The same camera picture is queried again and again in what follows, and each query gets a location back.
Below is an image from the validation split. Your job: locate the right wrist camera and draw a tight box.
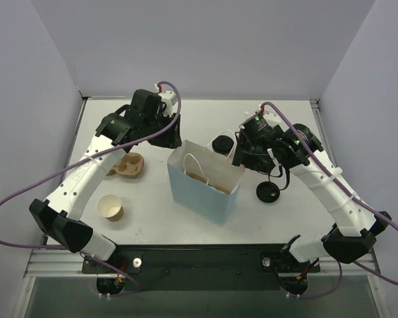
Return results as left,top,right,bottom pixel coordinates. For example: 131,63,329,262
258,106,281,127

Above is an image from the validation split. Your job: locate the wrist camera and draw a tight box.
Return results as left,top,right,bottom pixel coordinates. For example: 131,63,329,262
155,84,178,117
258,106,281,127

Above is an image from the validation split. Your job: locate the light blue paper bag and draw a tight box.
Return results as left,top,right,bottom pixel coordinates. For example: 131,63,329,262
167,140,245,225

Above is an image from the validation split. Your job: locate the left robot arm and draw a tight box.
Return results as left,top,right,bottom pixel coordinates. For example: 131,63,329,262
29,84,181,272

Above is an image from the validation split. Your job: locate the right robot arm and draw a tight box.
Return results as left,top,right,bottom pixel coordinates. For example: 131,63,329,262
232,112,388,270

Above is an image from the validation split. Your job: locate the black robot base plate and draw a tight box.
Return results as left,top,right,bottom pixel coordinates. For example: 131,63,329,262
82,244,320,295

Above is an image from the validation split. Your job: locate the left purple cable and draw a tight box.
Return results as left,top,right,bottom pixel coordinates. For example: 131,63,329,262
0,79,183,292

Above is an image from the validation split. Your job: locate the black plastic cup lid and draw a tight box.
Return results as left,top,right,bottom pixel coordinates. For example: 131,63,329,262
212,135,234,154

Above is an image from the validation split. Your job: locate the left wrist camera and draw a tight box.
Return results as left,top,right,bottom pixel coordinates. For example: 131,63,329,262
155,84,178,117

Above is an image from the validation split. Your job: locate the brown cardboard cup carrier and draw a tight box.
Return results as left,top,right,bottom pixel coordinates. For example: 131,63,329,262
107,152,145,179

